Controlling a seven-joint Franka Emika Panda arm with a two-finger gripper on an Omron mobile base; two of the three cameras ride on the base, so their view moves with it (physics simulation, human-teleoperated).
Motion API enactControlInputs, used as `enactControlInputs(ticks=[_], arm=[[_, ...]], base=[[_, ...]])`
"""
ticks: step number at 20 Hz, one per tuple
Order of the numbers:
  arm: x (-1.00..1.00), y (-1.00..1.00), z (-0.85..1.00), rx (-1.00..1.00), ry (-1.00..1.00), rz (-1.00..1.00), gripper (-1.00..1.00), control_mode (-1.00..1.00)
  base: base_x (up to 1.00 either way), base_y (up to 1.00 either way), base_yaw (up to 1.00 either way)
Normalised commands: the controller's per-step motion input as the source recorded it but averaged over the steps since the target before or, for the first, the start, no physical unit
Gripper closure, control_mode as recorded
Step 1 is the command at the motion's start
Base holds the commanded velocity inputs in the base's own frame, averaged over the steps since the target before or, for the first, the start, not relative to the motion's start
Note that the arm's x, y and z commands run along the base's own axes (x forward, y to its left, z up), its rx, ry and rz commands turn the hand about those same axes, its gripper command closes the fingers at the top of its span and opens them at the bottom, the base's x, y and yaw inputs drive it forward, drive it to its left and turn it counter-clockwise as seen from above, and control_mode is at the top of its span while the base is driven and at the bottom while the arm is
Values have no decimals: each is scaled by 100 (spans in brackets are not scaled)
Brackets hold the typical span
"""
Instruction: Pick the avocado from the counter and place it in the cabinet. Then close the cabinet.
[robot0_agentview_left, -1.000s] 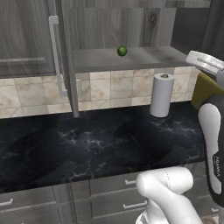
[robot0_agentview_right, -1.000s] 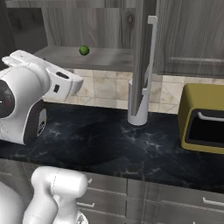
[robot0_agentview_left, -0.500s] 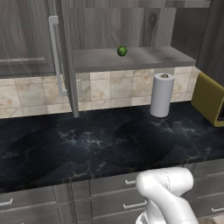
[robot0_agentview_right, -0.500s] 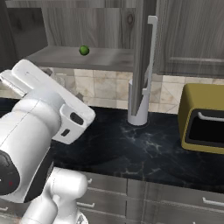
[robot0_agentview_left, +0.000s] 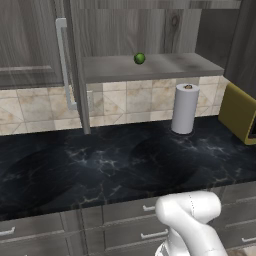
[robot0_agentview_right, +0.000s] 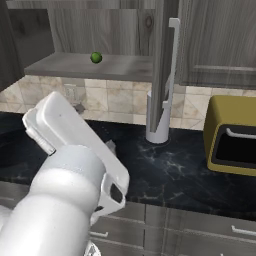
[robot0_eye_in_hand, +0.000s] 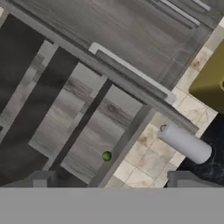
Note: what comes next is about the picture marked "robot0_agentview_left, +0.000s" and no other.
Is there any white paper towel roll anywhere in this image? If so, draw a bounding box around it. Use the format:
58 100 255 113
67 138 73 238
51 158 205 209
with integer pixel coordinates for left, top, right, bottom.
170 83 201 136

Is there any dark grey wood cabinet door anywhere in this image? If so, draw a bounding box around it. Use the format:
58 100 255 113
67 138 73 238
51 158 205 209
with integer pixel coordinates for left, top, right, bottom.
223 0 256 100

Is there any long white cabinet door handle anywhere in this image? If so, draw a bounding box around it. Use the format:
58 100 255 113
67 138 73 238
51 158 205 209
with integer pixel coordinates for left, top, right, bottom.
54 17 79 111

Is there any grey wood closed cabinet door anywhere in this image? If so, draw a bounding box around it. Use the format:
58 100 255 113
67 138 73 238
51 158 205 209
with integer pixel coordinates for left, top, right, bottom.
0 0 66 90

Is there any grey drawer front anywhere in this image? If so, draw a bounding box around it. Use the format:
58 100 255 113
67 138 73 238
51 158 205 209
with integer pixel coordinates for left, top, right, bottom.
101 196 162 225
103 221 170 250
0 212 67 256
219 181 256 205
211 199 256 250

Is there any grey wood open cabinet door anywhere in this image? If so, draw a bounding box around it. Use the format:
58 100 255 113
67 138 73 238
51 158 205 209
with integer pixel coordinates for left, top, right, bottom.
62 0 92 135

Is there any grey wood wall cabinet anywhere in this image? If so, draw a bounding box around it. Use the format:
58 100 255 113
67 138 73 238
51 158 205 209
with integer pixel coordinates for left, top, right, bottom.
70 0 242 85

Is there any yellow toaster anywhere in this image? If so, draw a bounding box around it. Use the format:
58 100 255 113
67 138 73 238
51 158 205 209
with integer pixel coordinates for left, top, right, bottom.
217 81 256 146

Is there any green round fruit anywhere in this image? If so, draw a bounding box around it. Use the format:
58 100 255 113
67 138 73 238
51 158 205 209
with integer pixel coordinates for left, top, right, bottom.
133 52 147 66

